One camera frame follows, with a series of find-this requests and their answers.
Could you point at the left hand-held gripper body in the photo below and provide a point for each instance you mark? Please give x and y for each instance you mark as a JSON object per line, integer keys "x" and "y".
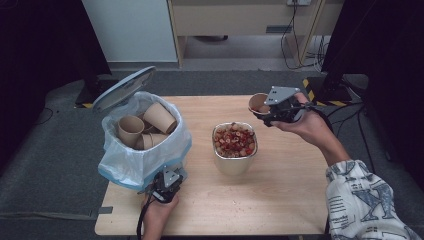
{"x": 170, "y": 180}

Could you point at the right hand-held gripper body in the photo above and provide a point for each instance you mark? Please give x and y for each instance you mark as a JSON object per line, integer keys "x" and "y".
{"x": 283, "y": 106}

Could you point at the brown paper cup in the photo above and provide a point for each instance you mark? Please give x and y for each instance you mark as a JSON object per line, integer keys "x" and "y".
{"x": 128, "y": 133}
{"x": 151, "y": 140}
{"x": 160, "y": 116}
{"x": 257, "y": 103}

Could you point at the trash bin with plastic bag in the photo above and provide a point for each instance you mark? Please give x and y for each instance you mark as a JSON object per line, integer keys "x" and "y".
{"x": 133, "y": 166}

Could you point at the grey white lidded trash can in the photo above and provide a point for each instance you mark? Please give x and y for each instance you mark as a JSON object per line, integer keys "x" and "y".
{"x": 123, "y": 88}

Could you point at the person's right hand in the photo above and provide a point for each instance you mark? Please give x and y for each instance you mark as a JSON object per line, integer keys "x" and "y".
{"x": 311, "y": 128}

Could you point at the person's left hand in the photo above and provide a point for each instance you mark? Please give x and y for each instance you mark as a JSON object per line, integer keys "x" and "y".
{"x": 156, "y": 216}

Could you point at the pile of red beige food pieces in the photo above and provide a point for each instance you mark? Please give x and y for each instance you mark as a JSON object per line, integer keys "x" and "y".
{"x": 235, "y": 140}

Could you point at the black yellow striped stand base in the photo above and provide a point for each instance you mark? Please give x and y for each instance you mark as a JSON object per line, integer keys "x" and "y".
{"x": 88, "y": 96}
{"x": 330, "y": 96}

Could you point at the foil container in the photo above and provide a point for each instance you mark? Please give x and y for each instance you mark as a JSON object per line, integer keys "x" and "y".
{"x": 233, "y": 166}

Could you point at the grey tape piece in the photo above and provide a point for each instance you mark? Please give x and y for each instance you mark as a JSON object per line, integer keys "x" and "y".
{"x": 105, "y": 210}

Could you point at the light wooden desk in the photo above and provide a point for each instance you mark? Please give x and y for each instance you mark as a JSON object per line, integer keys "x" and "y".
{"x": 233, "y": 20}

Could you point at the white power strip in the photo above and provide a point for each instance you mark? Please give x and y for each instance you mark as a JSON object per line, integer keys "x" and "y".
{"x": 298, "y": 2}

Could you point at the black curtain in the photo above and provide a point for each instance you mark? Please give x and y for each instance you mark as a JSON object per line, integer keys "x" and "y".
{"x": 43, "y": 50}
{"x": 390, "y": 50}

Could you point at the white cabinet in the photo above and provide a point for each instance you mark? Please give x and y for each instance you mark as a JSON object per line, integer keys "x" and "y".
{"x": 133, "y": 30}

